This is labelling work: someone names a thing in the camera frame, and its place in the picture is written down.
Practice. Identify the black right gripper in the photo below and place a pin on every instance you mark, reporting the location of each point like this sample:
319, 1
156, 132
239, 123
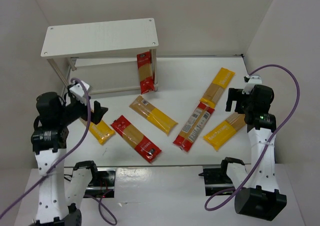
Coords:
232, 99

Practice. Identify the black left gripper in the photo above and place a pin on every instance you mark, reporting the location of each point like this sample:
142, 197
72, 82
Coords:
94, 112

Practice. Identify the red pasta bag label side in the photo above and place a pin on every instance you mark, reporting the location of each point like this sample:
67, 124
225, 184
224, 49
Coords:
193, 127

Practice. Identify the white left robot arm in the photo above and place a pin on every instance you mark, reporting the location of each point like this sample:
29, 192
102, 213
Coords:
56, 205

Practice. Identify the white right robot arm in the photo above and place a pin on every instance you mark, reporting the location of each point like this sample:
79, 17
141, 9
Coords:
257, 192

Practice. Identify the yellow pasta bag upper right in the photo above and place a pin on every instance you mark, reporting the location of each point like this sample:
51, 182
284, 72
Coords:
217, 87

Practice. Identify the yellow pasta bag far left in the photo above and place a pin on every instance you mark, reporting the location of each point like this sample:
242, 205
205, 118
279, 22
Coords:
101, 131

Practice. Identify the yellow pasta bag centre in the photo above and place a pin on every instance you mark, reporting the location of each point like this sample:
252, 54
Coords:
152, 114

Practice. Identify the yellow Pastatime pasta bag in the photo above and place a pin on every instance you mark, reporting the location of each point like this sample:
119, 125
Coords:
225, 130

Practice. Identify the red pasta bag front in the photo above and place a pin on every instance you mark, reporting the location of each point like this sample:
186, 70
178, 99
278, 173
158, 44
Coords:
136, 139

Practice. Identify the red pasta bag on shelf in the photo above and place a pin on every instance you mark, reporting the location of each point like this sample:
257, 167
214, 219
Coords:
145, 72

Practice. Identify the white two-tier shelf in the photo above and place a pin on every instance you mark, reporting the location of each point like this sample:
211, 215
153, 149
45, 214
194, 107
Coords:
103, 54

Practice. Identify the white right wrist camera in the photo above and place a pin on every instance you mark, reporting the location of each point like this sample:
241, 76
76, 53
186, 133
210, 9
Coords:
250, 82

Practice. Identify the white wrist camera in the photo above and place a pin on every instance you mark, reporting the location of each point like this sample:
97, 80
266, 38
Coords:
250, 82
78, 92

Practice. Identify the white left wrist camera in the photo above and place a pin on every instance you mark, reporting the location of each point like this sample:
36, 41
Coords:
78, 92

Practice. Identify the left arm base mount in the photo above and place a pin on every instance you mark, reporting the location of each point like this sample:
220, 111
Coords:
104, 185

